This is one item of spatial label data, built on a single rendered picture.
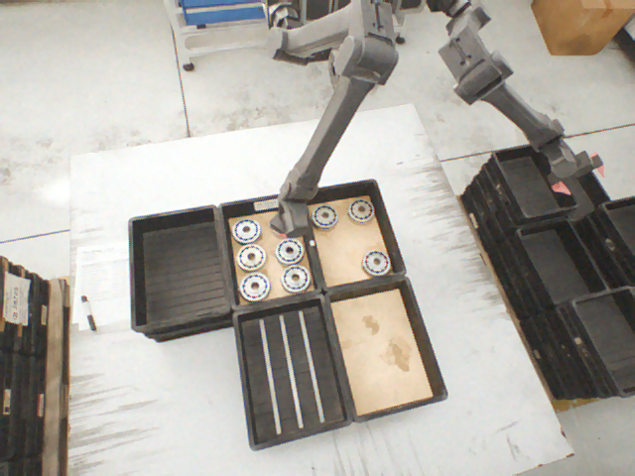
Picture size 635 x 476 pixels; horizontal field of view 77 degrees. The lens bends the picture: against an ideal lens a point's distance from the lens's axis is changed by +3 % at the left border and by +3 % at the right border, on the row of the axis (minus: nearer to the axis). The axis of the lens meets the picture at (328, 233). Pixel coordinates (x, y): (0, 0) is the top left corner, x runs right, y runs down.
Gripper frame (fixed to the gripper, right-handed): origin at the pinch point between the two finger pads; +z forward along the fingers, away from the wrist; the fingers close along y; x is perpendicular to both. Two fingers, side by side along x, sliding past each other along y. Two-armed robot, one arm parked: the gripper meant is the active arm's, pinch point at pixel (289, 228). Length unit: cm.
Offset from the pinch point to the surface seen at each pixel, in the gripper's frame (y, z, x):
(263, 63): 141, 109, 125
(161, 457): -75, 36, -4
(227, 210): -0.4, 17.9, 27.3
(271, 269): -8.2, 23.5, 2.1
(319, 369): -27.0, 23.0, -31.6
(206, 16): 120, 72, 152
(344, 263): 9.0, 23.2, -18.7
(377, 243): 23.1, 23.2, -24.8
